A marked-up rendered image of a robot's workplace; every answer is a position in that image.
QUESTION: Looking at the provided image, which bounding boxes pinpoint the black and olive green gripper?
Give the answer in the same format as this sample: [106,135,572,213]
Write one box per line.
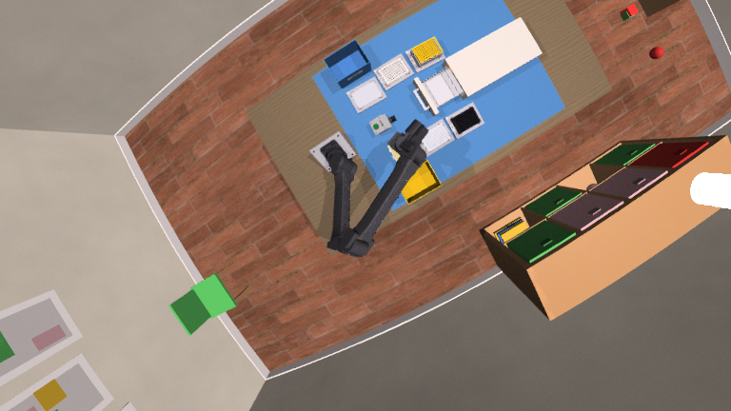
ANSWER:
[387,131,401,156]

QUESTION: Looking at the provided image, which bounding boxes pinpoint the blue open-top box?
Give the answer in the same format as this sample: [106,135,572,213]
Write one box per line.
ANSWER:
[324,39,371,89]

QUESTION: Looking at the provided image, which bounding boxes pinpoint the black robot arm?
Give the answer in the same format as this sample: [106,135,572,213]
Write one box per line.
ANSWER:
[320,119,428,257]

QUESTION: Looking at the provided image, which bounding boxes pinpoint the blue bench mat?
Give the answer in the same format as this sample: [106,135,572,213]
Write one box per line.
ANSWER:
[312,0,565,190]

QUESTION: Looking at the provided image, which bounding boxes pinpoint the yellow open-top bin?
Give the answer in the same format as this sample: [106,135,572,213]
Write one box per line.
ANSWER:
[402,161,442,204]

